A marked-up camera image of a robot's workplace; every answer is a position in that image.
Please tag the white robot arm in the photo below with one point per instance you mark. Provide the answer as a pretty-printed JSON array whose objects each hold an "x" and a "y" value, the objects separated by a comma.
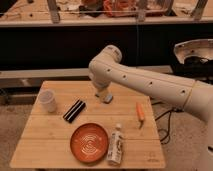
[{"x": 193, "y": 96}]

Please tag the blue sponge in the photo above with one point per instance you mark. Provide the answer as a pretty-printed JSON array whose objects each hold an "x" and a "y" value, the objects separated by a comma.
[{"x": 106, "y": 99}]

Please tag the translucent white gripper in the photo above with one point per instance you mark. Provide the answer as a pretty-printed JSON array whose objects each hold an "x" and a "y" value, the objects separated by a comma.
[{"x": 103, "y": 93}]

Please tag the black striped eraser block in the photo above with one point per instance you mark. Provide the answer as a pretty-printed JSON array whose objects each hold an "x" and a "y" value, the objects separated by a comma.
[{"x": 74, "y": 111}]

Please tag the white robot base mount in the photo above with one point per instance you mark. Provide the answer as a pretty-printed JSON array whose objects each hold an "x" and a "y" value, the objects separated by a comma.
[{"x": 201, "y": 48}]

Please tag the orange plate with white pattern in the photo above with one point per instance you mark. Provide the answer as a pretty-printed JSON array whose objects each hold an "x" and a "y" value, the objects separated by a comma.
[{"x": 89, "y": 143}]

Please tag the long wooden shelf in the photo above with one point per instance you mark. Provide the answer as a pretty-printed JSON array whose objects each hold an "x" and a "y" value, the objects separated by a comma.
[{"x": 36, "y": 13}]

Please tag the orange carrot toy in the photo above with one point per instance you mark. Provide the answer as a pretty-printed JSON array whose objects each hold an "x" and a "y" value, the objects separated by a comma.
[{"x": 140, "y": 114}]

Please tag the translucent plastic cup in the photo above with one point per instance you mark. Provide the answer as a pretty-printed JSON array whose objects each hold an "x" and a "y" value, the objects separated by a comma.
[{"x": 47, "y": 100}]

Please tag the white plastic bottle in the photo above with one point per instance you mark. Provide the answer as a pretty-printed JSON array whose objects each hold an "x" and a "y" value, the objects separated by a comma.
[{"x": 115, "y": 149}]

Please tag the red object on shelf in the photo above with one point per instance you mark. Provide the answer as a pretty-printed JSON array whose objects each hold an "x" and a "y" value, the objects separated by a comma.
[{"x": 119, "y": 8}]

